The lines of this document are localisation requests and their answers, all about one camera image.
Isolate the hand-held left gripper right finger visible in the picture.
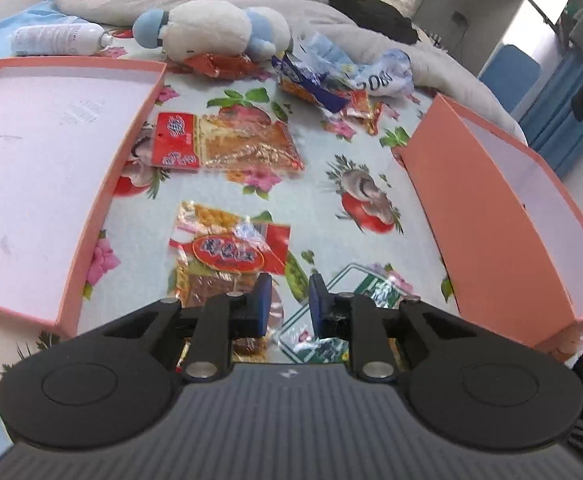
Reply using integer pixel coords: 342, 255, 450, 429
309, 274, 477, 383

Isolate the white blue plush penguin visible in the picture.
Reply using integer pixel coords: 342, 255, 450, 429
132, 0, 293, 61

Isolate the blue snack packet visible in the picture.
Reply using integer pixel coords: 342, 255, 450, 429
272, 54, 352, 112

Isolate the pink cardboard box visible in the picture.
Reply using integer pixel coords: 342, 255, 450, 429
394, 92, 583, 363

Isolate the blue chair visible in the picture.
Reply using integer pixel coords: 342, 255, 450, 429
479, 44, 541, 113

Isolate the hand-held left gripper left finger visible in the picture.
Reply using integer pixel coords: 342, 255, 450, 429
104, 274, 273, 383

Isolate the pink cardboard box lid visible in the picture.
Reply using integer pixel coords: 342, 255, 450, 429
0, 57, 168, 338

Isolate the dark red foil snack packet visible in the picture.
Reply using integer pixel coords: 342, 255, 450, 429
215, 54, 263, 80

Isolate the fruit print bed sheet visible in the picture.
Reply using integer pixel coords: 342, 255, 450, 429
0, 35, 472, 376

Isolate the orange clear snack packet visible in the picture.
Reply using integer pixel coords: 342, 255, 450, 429
168, 201, 292, 357

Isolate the white lotion bottle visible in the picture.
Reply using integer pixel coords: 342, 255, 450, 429
10, 22, 114, 57

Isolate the blue star bed sheet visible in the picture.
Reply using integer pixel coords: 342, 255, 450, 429
0, 0, 87, 461

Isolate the black clothing pile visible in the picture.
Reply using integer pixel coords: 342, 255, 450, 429
206, 0, 419, 45

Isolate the blue curtain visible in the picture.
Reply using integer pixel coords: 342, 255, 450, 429
519, 50, 583, 178

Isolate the crumpled blue white plastic bag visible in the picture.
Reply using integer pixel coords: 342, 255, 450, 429
291, 32, 416, 98

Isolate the large red clear snack packet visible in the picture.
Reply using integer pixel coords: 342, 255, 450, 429
152, 111, 305, 173

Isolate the small red snack packet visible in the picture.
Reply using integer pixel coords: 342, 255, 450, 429
345, 89, 383, 135

